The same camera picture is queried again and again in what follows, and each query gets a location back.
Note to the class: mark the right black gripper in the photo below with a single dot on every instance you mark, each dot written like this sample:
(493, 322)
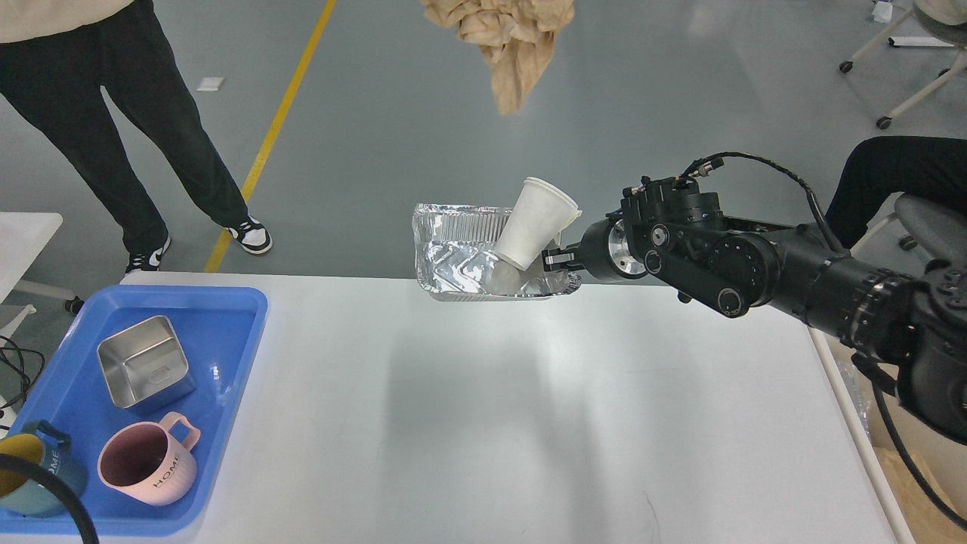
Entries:
(603, 252)

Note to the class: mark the white paper cup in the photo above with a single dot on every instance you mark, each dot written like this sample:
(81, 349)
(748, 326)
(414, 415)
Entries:
(541, 212)

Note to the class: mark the aluminium foil tray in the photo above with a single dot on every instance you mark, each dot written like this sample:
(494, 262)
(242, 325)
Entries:
(455, 261)

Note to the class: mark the stainless steel rectangular container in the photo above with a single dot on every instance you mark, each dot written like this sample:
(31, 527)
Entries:
(145, 367)

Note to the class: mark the pink ribbed mug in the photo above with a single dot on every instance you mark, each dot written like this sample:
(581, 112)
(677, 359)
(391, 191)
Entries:
(152, 462)

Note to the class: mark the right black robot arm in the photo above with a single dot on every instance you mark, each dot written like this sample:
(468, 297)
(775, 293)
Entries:
(908, 333)

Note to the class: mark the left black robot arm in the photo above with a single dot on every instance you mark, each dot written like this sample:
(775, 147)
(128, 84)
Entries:
(62, 492)

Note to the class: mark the seated person black trousers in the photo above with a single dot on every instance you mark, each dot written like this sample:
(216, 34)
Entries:
(930, 168)

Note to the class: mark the blue plastic tray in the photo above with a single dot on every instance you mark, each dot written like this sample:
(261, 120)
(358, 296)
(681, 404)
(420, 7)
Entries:
(218, 328)

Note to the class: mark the white paper scrap on floor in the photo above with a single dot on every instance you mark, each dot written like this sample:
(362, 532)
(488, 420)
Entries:
(210, 84)

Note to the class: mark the white rolling chair base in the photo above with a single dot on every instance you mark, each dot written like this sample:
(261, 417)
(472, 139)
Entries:
(938, 35)

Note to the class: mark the white plastic bin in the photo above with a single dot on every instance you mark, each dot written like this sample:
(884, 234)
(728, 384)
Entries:
(942, 462)

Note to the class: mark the brown paper in bin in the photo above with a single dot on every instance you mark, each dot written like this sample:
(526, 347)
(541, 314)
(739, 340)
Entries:
(927, 524)

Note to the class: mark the teal ribbed mug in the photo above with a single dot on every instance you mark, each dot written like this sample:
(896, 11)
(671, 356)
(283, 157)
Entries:
(47, 448)

